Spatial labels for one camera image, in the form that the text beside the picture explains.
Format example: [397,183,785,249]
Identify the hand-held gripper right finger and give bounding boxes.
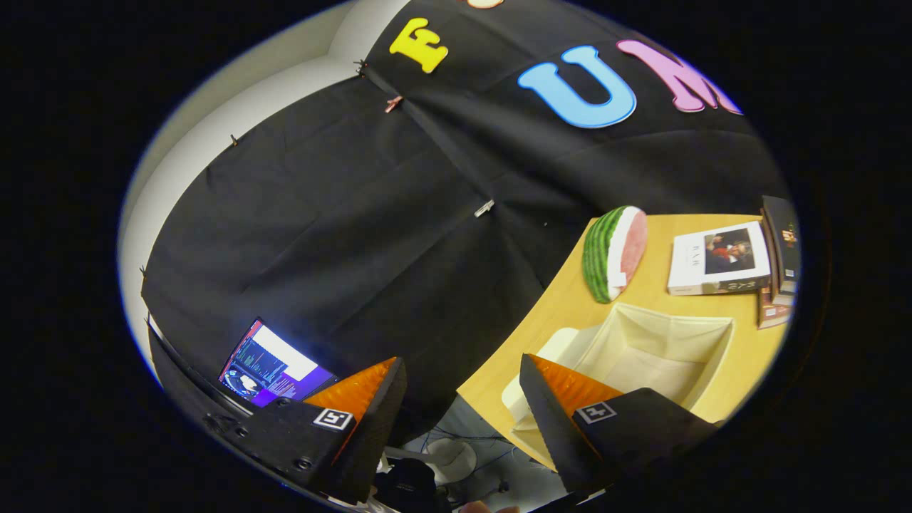
[519,353,719,494]

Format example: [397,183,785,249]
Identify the dark bundle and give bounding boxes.
[373,458,444,513]

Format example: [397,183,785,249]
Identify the watermelon slice plush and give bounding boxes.
[582,206,649,305]

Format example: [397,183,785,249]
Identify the black cover book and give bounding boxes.
[760,195,801,294]

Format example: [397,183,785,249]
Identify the white round object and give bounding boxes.
[426,437,477,486]

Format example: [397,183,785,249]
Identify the beige fabric storage box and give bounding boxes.
[502,302,735,472]

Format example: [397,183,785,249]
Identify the lit computer screen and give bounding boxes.
[219,318,340,409]

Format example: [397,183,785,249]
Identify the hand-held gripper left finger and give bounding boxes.
[203,357,408,505]

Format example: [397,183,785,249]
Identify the white portrait cover book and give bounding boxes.
[667,221,773,296]

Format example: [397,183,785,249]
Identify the reddish cover book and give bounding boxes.
[757,285,793,330]

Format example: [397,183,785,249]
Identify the black backdrop cloth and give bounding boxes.
[141,0,788,446]

